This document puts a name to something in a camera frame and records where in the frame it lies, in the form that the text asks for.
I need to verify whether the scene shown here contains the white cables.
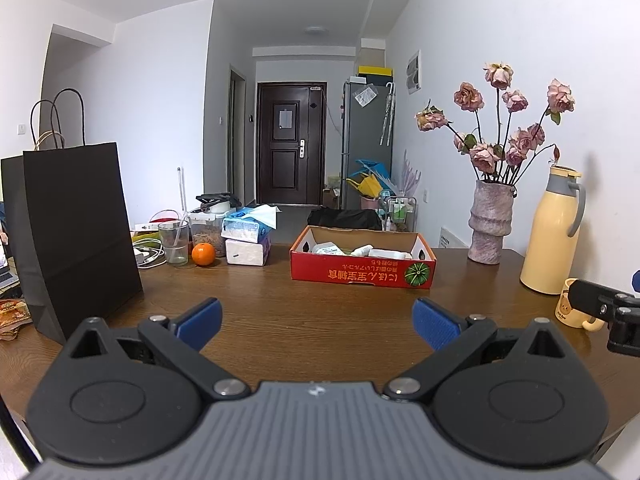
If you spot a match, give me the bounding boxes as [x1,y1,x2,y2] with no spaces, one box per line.
[131,237,167,271]

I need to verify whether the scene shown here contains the white charger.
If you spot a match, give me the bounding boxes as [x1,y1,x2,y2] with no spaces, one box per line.
[134,246,166,267]

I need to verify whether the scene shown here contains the black cable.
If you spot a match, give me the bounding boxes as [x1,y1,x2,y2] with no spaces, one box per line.
[0,395,38,471]

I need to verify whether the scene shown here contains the dark brown door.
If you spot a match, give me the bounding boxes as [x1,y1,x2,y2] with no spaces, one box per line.
[256,81,327,206]

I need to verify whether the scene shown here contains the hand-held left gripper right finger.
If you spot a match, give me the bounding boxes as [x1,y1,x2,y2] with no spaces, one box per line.
[382,297,573,403]

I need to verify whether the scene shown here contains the pink textured vase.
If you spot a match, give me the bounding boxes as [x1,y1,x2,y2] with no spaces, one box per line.
[467,179,516,265]

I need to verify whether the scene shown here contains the dried pink rose bouquet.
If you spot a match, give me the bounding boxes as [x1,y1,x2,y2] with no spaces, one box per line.
[415,61,576,186]

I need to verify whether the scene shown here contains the red cardboard box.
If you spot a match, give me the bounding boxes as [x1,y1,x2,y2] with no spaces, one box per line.
[290,225,437,290]

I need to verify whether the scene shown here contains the white electrical panel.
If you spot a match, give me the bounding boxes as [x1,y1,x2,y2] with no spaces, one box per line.
[406,50,422,95]

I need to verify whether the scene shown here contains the purple feather decoration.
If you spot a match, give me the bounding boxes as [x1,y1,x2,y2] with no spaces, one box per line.
[400,149,423,198]

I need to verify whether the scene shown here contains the metal trolley cart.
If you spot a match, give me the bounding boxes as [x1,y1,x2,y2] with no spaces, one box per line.
[380,195,417,233]

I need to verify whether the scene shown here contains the brown cardboard boxes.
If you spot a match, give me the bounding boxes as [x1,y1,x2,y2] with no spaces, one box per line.
[322,175,346,209]

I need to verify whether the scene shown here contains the purple and white tissue pack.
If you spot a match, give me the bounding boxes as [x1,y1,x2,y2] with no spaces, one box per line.
[225,237,273,267]

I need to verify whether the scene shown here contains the yellow box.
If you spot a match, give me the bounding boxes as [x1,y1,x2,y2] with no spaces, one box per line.
[357,65,393,83]

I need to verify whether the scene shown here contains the yellow thermos jug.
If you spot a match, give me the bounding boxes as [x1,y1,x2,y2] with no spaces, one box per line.
[520,165,586,296]

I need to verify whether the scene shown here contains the cream printed mug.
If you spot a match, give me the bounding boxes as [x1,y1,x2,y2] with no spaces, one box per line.
[556,277,606,332]

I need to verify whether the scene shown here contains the grey laptop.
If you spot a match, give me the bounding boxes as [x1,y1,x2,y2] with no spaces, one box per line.
[0,255,21,291]

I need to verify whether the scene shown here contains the black strap bundle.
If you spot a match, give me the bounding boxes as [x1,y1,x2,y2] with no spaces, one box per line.
[196,192,242,211]

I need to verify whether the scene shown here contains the white paper bag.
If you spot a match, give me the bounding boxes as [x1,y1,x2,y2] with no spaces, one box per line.
[439,225,469,249]

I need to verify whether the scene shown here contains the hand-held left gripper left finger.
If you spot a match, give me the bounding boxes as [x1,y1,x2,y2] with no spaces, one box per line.
[67,297,251,402]

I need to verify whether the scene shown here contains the black paper bag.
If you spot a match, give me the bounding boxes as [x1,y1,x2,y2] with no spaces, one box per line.
[0,89,145,345]

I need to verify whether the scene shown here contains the grey refrigerator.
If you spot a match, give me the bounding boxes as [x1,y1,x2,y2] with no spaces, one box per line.
[340,80,396,211]

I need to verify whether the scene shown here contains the yellow plastic dustpan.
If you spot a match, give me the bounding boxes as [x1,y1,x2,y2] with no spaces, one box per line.
[346,174,383,200]

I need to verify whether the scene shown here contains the clear glass cup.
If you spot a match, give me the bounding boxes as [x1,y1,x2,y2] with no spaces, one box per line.
[158,220,191,266]

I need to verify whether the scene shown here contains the orange fruit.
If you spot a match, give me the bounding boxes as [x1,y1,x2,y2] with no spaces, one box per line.
[191,242,217,267]

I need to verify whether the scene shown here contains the clear plastic food container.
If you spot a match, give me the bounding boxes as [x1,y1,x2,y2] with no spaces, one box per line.
[187,210,226,259]

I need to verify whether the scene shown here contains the blue tissue pack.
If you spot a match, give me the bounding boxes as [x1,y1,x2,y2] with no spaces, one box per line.
[221,205,282,245]

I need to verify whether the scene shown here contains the orange snack packet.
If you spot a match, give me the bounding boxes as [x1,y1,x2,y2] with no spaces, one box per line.
[0,297,33,342]

